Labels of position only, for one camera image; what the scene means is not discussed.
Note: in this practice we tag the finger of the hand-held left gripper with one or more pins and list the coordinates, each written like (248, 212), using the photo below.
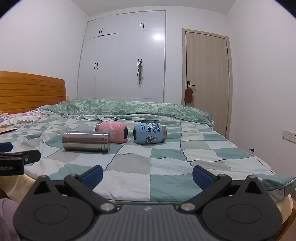
(32, 156)
(5, 147)

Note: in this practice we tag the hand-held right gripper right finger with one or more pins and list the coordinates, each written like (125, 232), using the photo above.
(203, 177)

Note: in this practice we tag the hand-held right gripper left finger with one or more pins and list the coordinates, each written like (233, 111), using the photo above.
(92, 175)

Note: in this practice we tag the stainless steel cup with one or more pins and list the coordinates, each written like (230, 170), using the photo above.
(85, 141)

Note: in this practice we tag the pink cup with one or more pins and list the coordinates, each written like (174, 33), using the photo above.
(112, 132)

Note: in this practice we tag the blue printed cup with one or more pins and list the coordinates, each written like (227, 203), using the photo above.
(149, 133)

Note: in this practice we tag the dark flat phone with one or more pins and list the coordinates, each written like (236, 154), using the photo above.
(7, 131)

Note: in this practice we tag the purple floral pillow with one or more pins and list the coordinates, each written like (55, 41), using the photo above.
(16, 117)

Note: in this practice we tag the green checkered bedsheet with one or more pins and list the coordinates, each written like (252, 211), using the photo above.
(161, 162)

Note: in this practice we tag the purple cloth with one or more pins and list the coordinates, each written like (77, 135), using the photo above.
(8, 217)

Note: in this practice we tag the wooden headboard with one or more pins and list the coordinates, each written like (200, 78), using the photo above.
(30, 92)

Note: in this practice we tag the green floral quilt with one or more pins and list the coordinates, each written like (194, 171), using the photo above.
(129, 107)

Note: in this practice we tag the cream mattress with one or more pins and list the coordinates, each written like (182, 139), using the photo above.
(285, 208)

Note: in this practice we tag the beige wooden door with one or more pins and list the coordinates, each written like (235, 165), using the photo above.
(207, 76)

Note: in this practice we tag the hanging key bundle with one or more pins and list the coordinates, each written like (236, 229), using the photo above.
(140, 70)

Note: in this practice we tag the white wardrobe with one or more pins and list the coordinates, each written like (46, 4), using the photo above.
(120, 62)

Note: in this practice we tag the white wall socket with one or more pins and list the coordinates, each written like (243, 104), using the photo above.
(289, 135)

